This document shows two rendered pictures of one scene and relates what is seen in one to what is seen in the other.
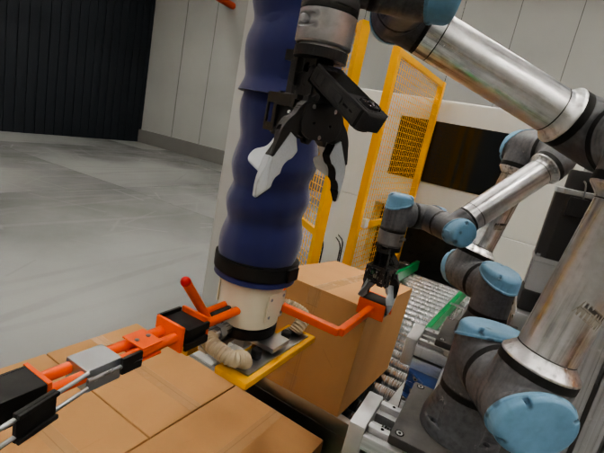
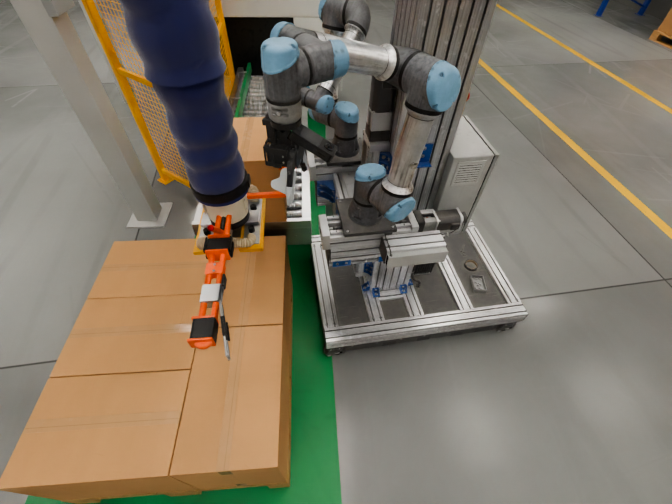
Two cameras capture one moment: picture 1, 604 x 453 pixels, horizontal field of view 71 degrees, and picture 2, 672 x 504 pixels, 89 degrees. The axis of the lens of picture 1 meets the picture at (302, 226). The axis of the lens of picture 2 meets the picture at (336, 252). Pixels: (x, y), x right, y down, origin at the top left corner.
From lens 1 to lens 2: 60 cm
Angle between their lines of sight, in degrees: 46
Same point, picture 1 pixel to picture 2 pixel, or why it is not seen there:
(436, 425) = (359, 219)
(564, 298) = (404, 163)
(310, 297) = not seen: hidden behind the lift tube
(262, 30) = (155, 34)
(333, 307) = (256, 168)
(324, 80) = (301, 140)
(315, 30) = (288, 118)
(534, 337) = (395, 180)
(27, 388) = (211, 324)
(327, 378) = (272, 206)
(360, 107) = (329, 154)
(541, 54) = not seen: outside the picture
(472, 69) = not seen: hidden behind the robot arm
